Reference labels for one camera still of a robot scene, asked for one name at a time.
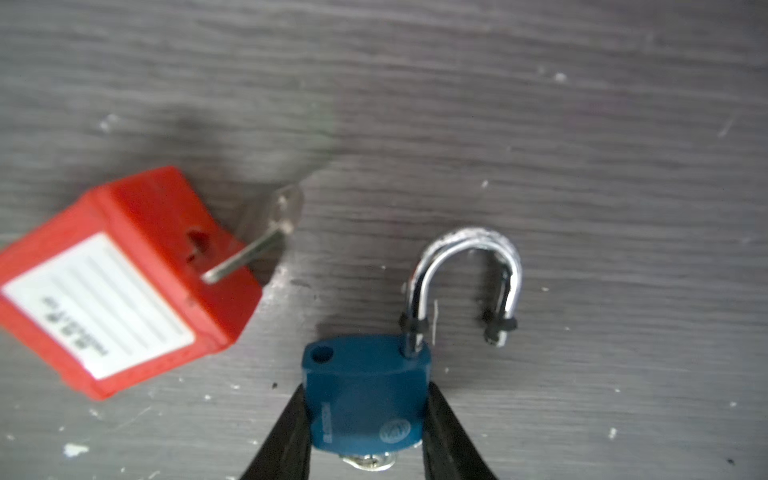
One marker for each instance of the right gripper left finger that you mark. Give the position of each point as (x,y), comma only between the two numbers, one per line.
(286,452)

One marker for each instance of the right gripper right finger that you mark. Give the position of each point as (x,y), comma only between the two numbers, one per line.
(448,451)

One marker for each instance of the blue padlock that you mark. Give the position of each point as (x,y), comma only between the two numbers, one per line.
(371,396)

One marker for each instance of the red padlock long shackle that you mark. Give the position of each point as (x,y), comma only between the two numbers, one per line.
(135,279)

